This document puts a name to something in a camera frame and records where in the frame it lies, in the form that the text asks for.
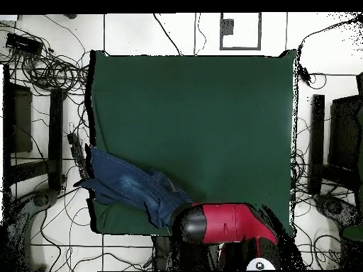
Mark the grey square floor frame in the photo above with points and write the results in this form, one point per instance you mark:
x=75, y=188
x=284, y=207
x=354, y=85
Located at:
x=240, y=48

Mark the green round object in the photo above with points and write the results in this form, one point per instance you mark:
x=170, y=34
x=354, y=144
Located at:
x=353, y=233

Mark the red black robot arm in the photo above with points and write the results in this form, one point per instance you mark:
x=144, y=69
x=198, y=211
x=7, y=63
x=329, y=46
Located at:
x=227, y=223

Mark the black electronics box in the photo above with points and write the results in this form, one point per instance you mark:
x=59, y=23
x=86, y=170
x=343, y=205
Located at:
x=24, y=44

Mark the dark green table cloth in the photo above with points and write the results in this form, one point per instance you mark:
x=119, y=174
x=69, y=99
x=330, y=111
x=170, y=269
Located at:
x=198, y=127

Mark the dark flat panel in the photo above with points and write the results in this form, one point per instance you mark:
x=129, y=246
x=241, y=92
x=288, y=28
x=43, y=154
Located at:
x=22, y=119
x=344, y=130

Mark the black stand frame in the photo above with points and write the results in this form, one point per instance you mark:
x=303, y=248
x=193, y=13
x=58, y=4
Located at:
x=317, y=141
x=55, y=136

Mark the black power strip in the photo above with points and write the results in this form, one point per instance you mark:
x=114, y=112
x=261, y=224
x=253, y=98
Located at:
x=74, y=144

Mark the grey tripod base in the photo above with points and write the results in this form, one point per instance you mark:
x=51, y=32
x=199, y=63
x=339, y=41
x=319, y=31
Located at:
x=334, y=208
x=41, y=198

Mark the blue denim jeans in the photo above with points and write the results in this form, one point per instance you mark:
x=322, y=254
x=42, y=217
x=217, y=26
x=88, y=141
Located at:
x=127, y=181

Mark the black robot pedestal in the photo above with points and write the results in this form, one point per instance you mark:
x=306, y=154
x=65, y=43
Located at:
x=163, y=255

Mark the dark grey square plate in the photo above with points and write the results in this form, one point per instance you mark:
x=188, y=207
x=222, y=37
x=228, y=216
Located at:
x=227, y=27

